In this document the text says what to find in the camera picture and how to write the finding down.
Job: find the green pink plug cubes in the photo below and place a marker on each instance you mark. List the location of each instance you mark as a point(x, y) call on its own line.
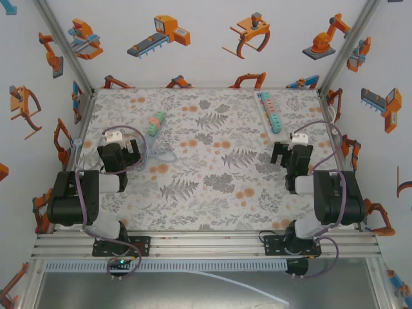
point(153, 139)

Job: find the green cube plug adapter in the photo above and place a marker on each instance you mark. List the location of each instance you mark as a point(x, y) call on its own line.
point(152, 129)
point(160, 116)

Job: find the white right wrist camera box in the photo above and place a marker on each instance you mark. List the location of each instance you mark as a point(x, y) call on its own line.
point(298, 139)

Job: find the black controller board green light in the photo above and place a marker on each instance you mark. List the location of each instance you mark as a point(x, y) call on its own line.
point(119, 262)

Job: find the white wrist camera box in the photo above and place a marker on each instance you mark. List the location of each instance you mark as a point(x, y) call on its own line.
point(112, 136)
point(298, 139)

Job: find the long white power strip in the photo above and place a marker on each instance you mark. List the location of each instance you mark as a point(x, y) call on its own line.
point(265, 120)

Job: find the aluminium front frame rail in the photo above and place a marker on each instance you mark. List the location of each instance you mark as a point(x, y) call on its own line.
point(209, 246)

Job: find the aluminium frame leg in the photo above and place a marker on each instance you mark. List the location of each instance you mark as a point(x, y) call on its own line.
point(381, 283)
point(32, 283)

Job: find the grey metal shelf panel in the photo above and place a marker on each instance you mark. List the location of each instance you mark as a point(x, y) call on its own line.
point(161, 293)

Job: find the aluminium frame post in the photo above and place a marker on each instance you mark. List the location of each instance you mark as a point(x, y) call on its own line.
point(65, 45)
point(348, 45)

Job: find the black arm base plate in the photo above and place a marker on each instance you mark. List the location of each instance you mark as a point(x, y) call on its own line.
point(141, 246)
point(273, 246)

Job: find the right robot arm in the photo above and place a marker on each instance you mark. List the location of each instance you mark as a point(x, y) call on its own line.
point(338, 199)

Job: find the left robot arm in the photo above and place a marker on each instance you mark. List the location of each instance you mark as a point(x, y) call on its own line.
point(71, 199)

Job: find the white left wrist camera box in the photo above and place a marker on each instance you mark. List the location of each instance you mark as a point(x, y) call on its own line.
point(112, 136)

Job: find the floral patterned table mat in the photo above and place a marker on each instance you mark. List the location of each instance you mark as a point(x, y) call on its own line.
point(209, 193)

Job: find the aluminium side rail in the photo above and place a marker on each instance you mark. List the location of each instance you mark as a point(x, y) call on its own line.
point(322, 96)
point(85, 116)

